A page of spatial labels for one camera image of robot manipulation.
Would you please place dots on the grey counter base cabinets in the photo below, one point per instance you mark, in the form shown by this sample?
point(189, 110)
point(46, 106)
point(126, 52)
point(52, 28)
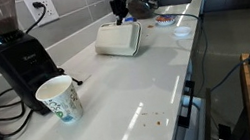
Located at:
point(184, 138)

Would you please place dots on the white wall power outlet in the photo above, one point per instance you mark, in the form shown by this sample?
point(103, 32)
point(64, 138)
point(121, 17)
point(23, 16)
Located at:
point(50, 11)

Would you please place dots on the black coffee grinder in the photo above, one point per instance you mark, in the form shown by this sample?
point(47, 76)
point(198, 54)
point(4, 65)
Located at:
point(22, 62)

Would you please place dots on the paper plate with snacks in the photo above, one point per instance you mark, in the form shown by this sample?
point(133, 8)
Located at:
point(165, 21)

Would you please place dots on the printed white paper cup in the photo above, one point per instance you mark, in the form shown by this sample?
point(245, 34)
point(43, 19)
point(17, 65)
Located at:
point(62, 100)

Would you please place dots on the beige clamshell food pack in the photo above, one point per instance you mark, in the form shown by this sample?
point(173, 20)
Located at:
point(118, 39)

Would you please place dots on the black ball-tipped stick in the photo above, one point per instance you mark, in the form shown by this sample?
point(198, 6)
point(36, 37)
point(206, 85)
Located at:
point(79, 83)

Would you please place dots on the clear round plastic lid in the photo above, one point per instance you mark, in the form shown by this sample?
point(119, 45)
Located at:
point(182, 31)

